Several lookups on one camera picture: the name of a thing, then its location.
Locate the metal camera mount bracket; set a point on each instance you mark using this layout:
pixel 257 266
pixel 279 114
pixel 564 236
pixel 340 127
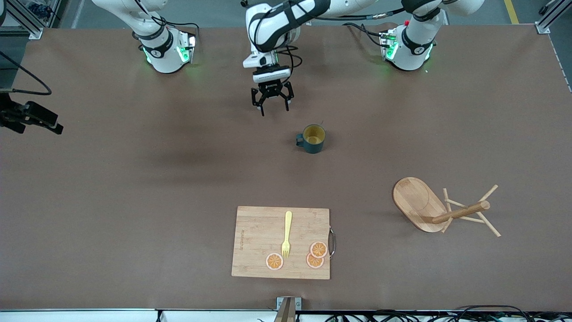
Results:
pixel 286 311

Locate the teal cup yellow inside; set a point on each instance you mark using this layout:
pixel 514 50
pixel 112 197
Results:
pixel 315 145

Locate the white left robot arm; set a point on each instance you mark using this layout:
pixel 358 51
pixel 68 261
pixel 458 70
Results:
pixel 286 18

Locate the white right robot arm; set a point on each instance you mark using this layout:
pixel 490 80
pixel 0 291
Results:
pixel 161 49

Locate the orange slice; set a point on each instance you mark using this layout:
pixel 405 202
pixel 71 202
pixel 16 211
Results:
pixel 319 249
pixel 313 263
pixel 274 261

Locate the yellow plastic fork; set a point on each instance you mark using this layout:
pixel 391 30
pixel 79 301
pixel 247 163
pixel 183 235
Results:
pixel 288 223

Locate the wooden mug rack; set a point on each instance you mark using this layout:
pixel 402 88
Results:
pixel 415 201

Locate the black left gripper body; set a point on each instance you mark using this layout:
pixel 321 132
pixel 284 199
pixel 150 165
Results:
pixel 271 91

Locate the bamboo cutting board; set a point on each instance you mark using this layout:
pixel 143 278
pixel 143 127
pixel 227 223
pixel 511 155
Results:
pixel 259 232

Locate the white table edge rail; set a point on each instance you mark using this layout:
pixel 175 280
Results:
pixel 89 315

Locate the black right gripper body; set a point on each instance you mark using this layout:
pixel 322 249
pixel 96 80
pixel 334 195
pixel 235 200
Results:
pixel 10 114

